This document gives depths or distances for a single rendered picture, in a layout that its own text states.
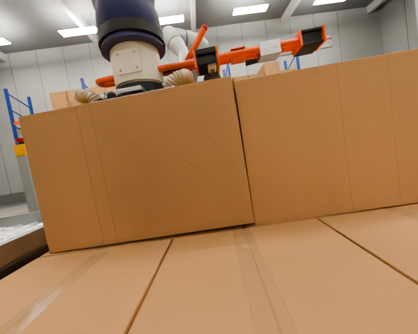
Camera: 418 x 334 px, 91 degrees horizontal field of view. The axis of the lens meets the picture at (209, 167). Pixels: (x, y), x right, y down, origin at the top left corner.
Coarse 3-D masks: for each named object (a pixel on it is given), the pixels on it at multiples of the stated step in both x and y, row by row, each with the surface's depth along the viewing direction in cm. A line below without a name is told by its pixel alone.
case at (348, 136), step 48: (240, 96) 55; (288, 96) 54; (336, 96) 54; (384, 96) 53; (288, 144) 55; (336, 144) 54; (384, 144) 54; (288, 192) 56; (336, 192) 55; (384, 192) 55
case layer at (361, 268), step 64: (64, 256) 56; (128, 256) 50; (192, 256) 45; (256, 256) 41; (320, 256) 37; (384, 256) 34; (0, 320) 34; (64, 320) 31; (128, 320) 29; (192, 320) 27; (256, 320) 26; (320, 320) 24; (384, 320) 23
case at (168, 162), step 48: (144, 96) 55; (192, 96) 54; (48, 144) 57; (96, 144) 56; (144, 144) 56; (192, 144) 55; (240, 144) 54; (48, 192) 58; (96, 192) 57; (144, 192) 57; (192, 192) 56; (240, 192) 55; (48, 240) 59; (96, 240) 58
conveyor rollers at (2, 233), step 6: (36, 222) 109; (0, 228) 108; (6, 228) 103; (12, 228) 105; (18, 228) 100; (24, 228) 102; (30, 228) 96; (0, 234) 98; (6, 234) 93; (12, 234) 89; (18, 234) 90; (0, 240) 83
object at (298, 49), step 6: (300, 30) 66; (306, 30) 66; (312, 30) 66; (318, 30) 67; (324, 30) 66; (300, 36) 66; (306, 36) 67; (312, 36) 67; (318, 36) 67; (324, 36) 66; (300, 42) 66; (306, 42) 67; (312, 42) 67; (318, 42) 66; (294, 48) 71; (300, 48) 69; (306, 48) 69; (312, 48) 70; (318, 48) 71; (294, 54) 73
